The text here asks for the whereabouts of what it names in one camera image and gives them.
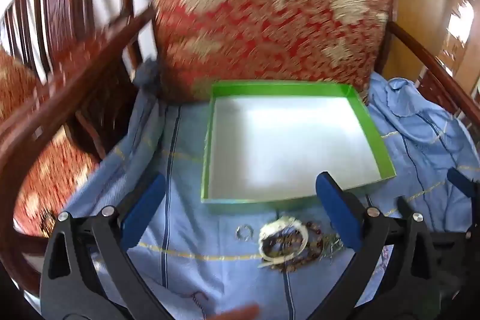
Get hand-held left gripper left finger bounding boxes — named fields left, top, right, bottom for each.
left=39, top=174, right=174, bottom=320

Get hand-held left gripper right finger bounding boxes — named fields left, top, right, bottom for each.
left=316, top=172, right=439, bottom=320

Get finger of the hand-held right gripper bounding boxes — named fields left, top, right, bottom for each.
left=447, top=168, right=480, bottom=201

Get brown wooden bead bracelet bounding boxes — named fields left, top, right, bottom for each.
left=262, top=220, right=325, bottom=274

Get gold green leaf ornament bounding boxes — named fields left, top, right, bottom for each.
left=319, top=234, right=344, bottom=255

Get white bracelet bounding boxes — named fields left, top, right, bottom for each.
left=259, top=216, right=310, bottom=265

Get green cardboard box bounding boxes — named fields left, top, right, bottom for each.
left=200, top=80, right=397, bottom=214

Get light blue striped cloth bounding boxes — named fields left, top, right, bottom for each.
left=62, top=74, right=480, bottom=320

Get red gold patterned seat cushion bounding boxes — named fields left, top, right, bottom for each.
left=0, top=50, right=100, bottom=234

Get dark wooden chair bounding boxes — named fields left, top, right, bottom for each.
left=0, top=0, right=480, bottom=306

